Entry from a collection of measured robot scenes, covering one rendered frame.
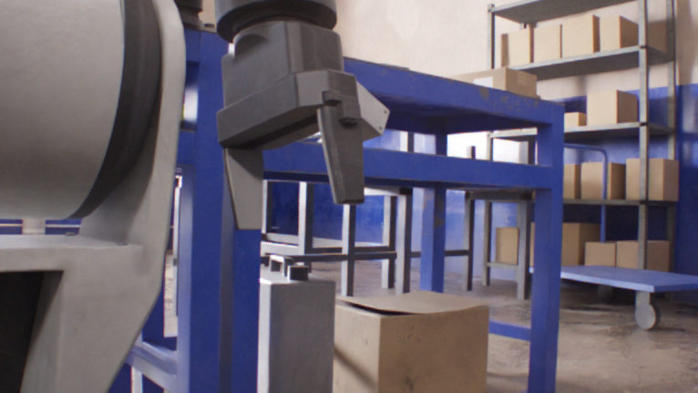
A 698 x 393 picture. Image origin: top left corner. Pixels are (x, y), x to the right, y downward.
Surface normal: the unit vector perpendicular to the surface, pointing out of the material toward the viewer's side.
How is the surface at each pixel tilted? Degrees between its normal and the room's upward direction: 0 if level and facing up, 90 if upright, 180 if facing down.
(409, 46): 90
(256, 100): 90
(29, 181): 141
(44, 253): 90
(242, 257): 90
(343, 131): 78
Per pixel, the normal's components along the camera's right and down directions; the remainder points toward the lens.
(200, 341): 0.62, 0.00
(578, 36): -0.78, -0.04
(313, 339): 0.43, -0.01
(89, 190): 0.40, 0.79
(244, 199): 0.69, -0.20
